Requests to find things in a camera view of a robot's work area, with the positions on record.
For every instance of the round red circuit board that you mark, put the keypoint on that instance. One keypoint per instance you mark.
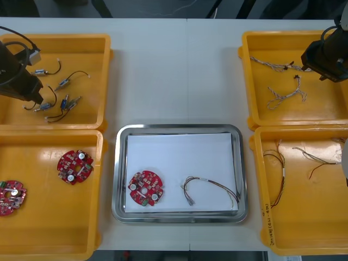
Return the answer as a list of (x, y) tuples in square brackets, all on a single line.
[(8, 204), (66, 163), (138, 179)]

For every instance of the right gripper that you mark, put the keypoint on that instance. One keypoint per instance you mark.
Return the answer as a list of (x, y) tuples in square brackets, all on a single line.
[(323, 61)]

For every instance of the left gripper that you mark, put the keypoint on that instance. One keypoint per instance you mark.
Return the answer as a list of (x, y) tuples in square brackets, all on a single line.
[(24, 87)]

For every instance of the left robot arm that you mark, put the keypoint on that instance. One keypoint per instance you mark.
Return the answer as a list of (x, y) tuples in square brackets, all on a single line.
[(11, 62)]

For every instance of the steel tray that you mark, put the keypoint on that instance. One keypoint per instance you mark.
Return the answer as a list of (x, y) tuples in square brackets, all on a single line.
[(119, 174)]

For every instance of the yellow-orange plastic bin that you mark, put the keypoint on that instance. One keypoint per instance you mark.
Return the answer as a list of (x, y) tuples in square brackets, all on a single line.
[(76, 217), (312, 231), (87, 114), (272, 119)]

